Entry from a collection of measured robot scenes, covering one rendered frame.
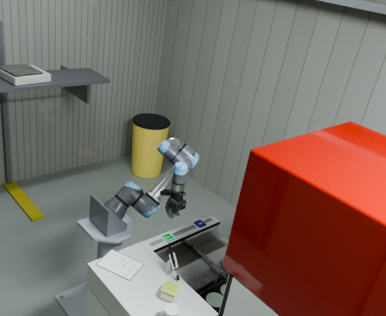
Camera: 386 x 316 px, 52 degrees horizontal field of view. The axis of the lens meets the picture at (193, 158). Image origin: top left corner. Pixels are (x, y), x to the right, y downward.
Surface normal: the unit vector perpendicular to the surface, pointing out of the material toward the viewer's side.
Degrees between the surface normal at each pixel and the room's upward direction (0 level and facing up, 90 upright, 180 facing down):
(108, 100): 90
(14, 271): 0
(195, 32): 90
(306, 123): 90
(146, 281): 0
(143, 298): 0
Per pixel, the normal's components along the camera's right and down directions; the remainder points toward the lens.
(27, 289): 0.15, -0.88
